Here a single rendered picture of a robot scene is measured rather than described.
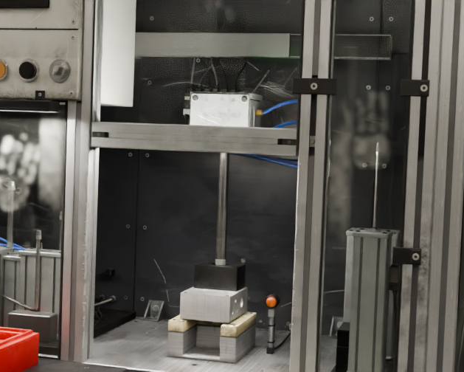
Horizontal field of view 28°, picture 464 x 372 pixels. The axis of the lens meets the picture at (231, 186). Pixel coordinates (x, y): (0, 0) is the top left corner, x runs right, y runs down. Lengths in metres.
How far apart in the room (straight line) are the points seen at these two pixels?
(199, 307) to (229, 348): 0.09
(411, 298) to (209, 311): 0.39
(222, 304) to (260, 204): 0.35
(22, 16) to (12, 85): 0.12
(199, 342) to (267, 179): 0.40
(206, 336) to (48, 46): 0.61
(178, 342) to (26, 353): 0.28
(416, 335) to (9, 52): 0.85
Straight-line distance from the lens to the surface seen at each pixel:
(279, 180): 1.97
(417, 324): 1.52
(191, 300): 1.71
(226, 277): 1.75
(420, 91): 1.49
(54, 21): 1.66
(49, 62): 1.66
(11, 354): 1.58
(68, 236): 1.66
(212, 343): 1.79
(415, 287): 1.52
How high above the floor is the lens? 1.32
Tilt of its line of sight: 3 degrees down
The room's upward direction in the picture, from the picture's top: 2 degrees clockwise
